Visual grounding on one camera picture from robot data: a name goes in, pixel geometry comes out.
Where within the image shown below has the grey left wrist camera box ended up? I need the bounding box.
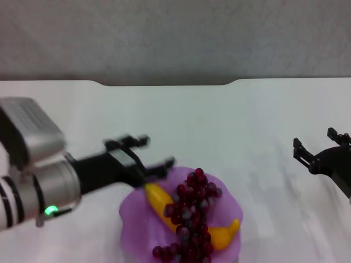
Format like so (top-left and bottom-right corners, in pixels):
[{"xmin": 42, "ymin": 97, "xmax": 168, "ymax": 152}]
[{"xmin": 0, "ymin": 96, "xmax": 67, "ymax": 168}]

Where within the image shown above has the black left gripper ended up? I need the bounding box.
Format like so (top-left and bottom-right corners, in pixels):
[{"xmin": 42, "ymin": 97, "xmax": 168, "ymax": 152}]
[{"xmin": 67, "ymin": 134, "xmax": 177, "ymax": 196}]

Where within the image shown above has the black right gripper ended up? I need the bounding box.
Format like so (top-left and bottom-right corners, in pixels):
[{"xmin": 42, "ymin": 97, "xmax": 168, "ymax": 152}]
[{"xmin": 292, "ymin": 127, "xmax": 351, "ymax": 197}]

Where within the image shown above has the red grape bunch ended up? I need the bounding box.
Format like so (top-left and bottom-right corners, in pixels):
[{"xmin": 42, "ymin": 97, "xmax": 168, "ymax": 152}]
[{"xmin": 152, "ymin": 168, "xmax": 223, "ymax": 263}]

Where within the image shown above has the yellow banana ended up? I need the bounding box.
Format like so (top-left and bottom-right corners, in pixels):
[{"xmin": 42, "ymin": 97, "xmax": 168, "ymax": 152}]
[{"xmin": 144, "ymin": 182, "xmax": 241, "ymax": 250}]

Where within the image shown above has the purple wavy plate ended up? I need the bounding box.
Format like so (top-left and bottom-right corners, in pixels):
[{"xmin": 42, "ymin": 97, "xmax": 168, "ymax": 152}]
[{"xmin": 118, "ymin": 166, "xmax": 244, "ymax": 263}]

